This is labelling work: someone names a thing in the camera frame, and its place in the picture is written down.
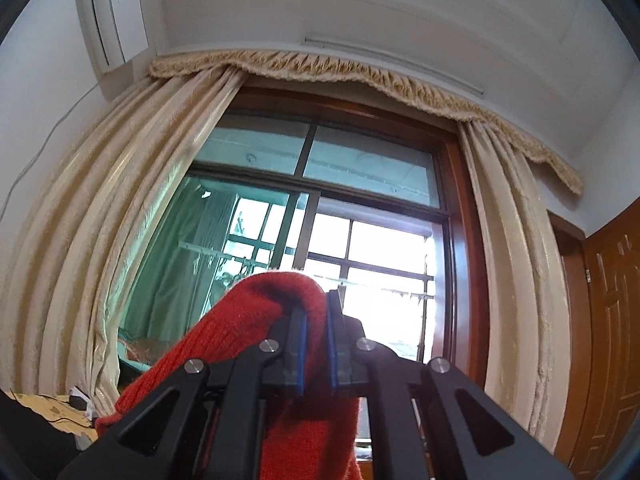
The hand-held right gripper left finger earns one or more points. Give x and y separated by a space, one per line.
299 360

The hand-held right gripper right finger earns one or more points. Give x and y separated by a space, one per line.
332 360

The red sweater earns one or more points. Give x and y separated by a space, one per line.
240 320

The green curtain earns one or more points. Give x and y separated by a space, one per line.
175 270

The brown framed window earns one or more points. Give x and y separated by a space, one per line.
462 260

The cream curtain by door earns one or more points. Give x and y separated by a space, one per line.
510 285

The yellow paw print blanket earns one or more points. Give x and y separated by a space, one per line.
45 407

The black folded cloth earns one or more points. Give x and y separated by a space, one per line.
40 450

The brown wooden door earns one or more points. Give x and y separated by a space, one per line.
610 335

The cream fringed curtain valance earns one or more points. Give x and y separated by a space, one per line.
350 72

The white air conditioner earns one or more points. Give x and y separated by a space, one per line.
105 15

